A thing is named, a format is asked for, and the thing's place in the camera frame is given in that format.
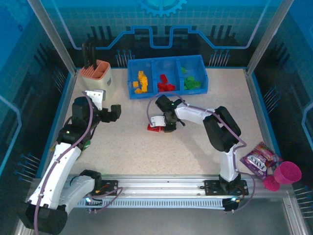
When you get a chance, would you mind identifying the blue three-compartment bin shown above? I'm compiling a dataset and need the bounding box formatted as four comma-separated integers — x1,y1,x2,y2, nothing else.
127,55,209,100

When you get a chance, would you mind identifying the beige utensil holder pink rim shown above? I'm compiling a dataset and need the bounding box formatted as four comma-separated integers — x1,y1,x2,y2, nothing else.
80,60,113,101

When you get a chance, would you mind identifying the purple candy bag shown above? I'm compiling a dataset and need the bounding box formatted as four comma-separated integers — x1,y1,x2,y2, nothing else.
239,141,284,182

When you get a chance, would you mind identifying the small magenta cup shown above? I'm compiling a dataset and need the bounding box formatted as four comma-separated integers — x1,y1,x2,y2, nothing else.
263,175,281,192

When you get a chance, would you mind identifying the large magenta cup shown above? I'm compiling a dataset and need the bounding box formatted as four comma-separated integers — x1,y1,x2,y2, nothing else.
273,161,303,186

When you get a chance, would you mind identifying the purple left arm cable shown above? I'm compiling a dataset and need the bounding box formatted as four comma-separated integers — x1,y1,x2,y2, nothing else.
34,99,123,235

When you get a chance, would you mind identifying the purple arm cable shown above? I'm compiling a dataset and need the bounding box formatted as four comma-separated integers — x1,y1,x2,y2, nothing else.
34,99,123,235
146,92,256,212

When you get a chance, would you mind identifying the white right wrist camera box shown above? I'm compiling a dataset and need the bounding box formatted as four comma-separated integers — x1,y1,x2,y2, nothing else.
149,115,167,128

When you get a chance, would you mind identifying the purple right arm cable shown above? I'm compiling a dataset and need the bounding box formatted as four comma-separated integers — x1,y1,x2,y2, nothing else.
146,92,256,212

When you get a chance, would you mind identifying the black utensil handle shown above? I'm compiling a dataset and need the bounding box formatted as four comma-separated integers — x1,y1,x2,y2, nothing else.
82,43,89,70
89,40,97,68

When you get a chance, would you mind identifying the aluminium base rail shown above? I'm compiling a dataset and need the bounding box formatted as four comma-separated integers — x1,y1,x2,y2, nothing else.
26,174,294,209

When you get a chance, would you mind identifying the slotted cable duct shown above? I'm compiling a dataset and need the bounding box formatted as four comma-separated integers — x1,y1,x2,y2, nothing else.
73,198,225,209

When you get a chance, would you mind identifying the aluminium frame post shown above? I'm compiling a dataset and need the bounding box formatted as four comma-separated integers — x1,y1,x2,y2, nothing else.
246,0,294,74
26,0,78,75

